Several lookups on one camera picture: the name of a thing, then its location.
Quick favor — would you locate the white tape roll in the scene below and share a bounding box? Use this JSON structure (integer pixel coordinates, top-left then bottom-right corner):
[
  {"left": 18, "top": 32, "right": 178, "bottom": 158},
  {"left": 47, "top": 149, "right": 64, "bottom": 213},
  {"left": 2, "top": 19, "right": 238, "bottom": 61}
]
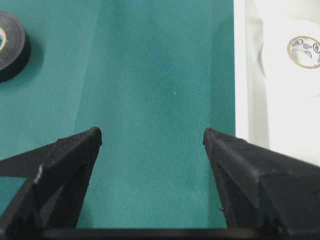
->
[{"left": 261, "top": 18, "right": 320, "bottom": 98}]

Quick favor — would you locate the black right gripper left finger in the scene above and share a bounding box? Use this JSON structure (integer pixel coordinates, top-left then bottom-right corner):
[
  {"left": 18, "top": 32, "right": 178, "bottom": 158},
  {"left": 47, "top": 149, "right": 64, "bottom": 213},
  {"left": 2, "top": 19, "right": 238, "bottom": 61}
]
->
[{"left": 0, "top": 126, "right": 103, "bottom": 240}]

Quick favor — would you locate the white plastic case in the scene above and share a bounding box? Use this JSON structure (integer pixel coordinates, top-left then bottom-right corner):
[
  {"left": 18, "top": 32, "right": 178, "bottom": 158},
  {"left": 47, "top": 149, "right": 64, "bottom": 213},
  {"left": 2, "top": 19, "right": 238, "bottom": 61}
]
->
[{"left": 233, "top": 0, "right": 320, "bottom": 165}]

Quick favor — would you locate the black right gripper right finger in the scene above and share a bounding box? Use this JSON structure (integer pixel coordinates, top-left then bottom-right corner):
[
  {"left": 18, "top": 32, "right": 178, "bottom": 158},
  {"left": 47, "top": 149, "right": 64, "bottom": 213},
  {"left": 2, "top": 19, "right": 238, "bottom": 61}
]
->
[{"left": 203, "top": 128, "right": 320, "bottom": 240}]

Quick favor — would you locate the green table cloth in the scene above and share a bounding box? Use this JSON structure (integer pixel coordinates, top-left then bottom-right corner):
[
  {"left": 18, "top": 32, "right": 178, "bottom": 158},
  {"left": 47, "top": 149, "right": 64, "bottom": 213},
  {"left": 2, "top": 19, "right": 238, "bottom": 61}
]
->
[{"left": 0, "top": 0, "right": 235, "bottom": 228}]

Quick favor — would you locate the black tape roll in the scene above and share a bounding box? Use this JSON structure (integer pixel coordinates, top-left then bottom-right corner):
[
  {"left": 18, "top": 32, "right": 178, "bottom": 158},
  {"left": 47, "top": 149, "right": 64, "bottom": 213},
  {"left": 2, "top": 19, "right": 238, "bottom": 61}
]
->
[{"left": 0, "top": 10, "right": 32, "bottom": 83}]

